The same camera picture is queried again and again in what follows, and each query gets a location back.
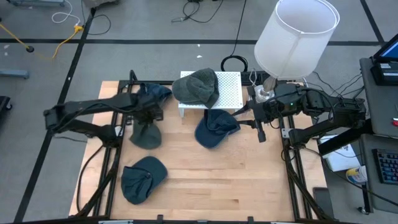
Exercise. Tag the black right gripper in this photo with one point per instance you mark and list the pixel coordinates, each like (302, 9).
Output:
(264, 112)

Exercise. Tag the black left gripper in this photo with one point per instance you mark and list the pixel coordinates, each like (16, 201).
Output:
(149, 107)

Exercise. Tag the navy blue cotton cap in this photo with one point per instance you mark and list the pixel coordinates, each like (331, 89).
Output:
(214, 130)
(161, 91)

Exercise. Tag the dark teal cotton cap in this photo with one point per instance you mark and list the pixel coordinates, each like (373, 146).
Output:
(141, 182)

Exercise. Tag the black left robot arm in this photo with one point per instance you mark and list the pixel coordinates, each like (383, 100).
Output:
(93, 104)

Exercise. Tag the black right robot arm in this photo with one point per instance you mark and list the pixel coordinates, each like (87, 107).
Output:
(335, 109)

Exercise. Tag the white perforated shelf riser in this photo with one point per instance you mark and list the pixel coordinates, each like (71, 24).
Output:
(231, 90)

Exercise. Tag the black power strip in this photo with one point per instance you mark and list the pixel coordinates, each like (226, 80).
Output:
(245, 77)

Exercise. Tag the silver lamp with white shade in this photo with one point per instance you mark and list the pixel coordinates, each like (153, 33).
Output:
(295, 40)

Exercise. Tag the black desk beam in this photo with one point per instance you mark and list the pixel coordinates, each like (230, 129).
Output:
(345, 138)

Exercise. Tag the white paper box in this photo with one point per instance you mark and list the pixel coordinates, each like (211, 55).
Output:
(340, 160)

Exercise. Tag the black phone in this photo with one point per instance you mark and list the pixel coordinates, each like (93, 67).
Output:
(323, 202)

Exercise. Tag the grey bag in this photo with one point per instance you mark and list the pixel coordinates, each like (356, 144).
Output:
(99, 2)

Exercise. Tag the white wipes canister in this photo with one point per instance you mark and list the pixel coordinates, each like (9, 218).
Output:
(357, 175)

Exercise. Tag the grey metal desk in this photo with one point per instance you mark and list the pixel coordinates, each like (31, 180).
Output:
(370, 193)
(382, 105)

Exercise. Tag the black round floor puck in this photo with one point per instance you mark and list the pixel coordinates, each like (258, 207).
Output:
(30, 48)

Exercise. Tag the black labelled device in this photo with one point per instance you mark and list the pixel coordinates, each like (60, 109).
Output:
(381, 77)

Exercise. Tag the grey metal floor bar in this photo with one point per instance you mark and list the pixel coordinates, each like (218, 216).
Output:
(14, 74)

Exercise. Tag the black caster wheel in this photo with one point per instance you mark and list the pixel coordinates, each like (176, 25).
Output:
(362, 210)

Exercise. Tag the black keyboard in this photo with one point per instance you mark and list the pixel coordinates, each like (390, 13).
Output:
(387, 166)

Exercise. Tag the red emergency stop button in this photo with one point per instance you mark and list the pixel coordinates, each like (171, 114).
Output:
(395, 122)

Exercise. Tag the black chair base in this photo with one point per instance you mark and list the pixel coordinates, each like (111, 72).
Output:
(3, 104)

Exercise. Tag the grey cart base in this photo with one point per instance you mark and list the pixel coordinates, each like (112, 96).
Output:
(37, 2)

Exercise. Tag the black laptop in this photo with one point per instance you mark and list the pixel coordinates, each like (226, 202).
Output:
(390, 49)

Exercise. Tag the black aluminium table frame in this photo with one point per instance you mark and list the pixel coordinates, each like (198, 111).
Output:
(113, 186)

